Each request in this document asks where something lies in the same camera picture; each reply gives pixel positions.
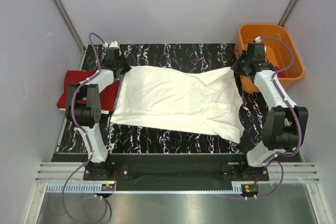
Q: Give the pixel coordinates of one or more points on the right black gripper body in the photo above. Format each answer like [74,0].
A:
[243,61]

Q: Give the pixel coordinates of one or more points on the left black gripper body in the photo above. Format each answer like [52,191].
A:
[122,60]

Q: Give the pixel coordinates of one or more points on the white t shirt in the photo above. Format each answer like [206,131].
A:
[162,98]
[102,111]

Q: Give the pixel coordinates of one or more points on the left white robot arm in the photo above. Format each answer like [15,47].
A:
[86,99]

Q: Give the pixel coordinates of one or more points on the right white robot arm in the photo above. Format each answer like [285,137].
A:
[285,125]

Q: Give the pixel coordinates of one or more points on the folded grey t shirt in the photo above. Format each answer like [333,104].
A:
[120,80]

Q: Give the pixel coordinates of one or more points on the orange plastic basket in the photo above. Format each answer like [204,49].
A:
[280,50]

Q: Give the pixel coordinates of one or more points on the folded red t shirt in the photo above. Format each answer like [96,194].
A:
[107,95]

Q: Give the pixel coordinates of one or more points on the folded white t shirt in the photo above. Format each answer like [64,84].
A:
[102,111]

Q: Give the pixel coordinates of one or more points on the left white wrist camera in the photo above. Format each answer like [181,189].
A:
[114,44]

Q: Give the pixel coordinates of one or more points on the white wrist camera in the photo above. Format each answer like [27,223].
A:
[258,40]
[114,44]

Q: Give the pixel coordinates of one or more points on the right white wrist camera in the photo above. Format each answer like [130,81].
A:
[258,40]

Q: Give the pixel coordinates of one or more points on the left corner aluminium post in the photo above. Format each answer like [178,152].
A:
[69,24]

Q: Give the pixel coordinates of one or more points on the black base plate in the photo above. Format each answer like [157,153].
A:
[209,170]

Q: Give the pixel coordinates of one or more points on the grey slotted cable duct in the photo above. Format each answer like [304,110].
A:
[122,188]

